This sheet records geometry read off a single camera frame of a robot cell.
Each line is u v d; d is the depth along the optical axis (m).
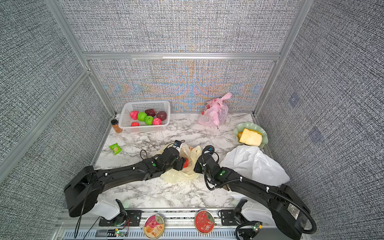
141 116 1.09
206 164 0.61
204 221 0.70
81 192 0.42
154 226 0.69
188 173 0.84
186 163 0.88
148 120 1.06
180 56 0.88
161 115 1.10
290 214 0.41
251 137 0.94
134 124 1.06
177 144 0.73
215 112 1.01
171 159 0.64
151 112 1.13
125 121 1.07
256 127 1.04
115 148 0.98
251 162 0.83
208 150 0.72
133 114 1.10
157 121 1.06
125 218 0.67
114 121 1.05
